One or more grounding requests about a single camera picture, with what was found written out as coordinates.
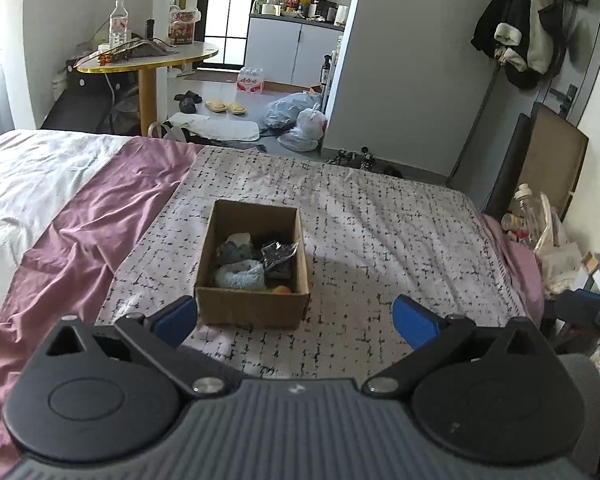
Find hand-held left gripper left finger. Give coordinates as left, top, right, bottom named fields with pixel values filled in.
left=45, top=295, right=231, bottom=397

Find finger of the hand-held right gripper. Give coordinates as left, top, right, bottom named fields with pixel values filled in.
left=554, top=289, right=600, bottom=346

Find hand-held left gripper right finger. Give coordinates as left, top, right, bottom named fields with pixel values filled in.
left=362, top=293, right=561, bottom=397

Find brown cardboard box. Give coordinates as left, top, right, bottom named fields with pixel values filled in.
left=194, top=199, right=311, bottom=331

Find black cloth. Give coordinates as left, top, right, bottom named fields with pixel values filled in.
left=259, top=240, right=301, bottom=281

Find grey green soft item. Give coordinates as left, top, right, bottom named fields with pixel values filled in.
left=216, top=232, right=255, bottom=265

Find bag of clutter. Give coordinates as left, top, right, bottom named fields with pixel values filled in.
left=500, top=192, right=583, bottom=295

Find grey fluffy cloth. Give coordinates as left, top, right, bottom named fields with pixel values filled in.
left=212, top=259, right=267, bottom=292

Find black dashed pattern blanket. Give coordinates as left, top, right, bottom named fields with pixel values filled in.
left=95, top=145, right=531, bottom=386

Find empty plastic bottle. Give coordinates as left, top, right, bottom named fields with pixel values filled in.
left=512, top=183, right=546, bottom=247

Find brown board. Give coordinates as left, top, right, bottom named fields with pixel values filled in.
left=526, top=102, right=590, bottom=222

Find black board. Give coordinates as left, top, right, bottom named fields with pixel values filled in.
left=482, top=112, right=531, bottom=219

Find white floor mat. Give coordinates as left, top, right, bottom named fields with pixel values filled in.
left=167, top=112, right=261, bottom=142

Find mauve bed sheet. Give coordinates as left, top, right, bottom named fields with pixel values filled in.
left=0, top=129, right=132, bottom=328

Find clear plastic bag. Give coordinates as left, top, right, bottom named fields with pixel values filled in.
left=277, top=127, right=321, bottom=153

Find white plastic bag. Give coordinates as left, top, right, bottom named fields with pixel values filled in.
left=296, top=107, right=328, bottom=139

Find oval yellow-edged table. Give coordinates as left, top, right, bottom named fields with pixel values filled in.
left=76, top=41, right=220, bottom=137

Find blue-grey plastic bag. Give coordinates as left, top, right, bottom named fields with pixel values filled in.
left=262, top=91, right=324, bottom=131

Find shrink-wrapped water bottle pack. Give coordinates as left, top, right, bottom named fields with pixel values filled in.
left=236, top=66, right=267, bottom=95

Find dark tray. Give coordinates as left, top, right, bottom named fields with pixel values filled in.
left=97, top=37, right=179, bottom=62

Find snack bucket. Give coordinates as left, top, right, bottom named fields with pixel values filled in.
left=168, top=5, right=202, bottom=47

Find white kitchen cabinet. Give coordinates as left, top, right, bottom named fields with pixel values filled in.
left=245, top=14, right=345, bottom=87

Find hanging black white jackets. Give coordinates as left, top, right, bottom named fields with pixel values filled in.
left=471, top=0, right=582, bottom=91

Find clear water bottle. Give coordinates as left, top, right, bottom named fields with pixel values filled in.
left=109, top=0, right=130, bottom=47

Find black framed glass door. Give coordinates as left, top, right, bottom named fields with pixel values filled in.
left=200, top=0, right=259, bottom=69

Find door handle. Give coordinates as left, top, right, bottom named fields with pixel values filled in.
left=547, top=84, right=579, bottom=116

